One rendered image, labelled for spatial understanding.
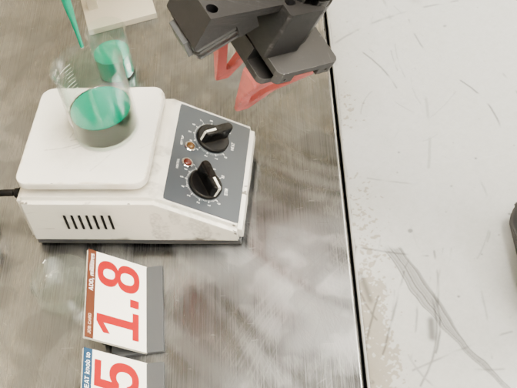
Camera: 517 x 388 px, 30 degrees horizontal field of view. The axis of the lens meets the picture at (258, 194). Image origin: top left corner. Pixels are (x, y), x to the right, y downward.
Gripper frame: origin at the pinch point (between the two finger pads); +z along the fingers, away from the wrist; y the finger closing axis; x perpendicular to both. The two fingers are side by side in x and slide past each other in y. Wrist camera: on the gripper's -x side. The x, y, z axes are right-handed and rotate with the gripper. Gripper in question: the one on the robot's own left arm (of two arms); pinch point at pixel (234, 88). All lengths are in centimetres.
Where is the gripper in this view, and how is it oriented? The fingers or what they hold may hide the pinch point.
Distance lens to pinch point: 86.2
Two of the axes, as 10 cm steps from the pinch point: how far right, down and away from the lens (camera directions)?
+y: 5.1, 8.1, -2.9
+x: 7.6, -2.6, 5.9
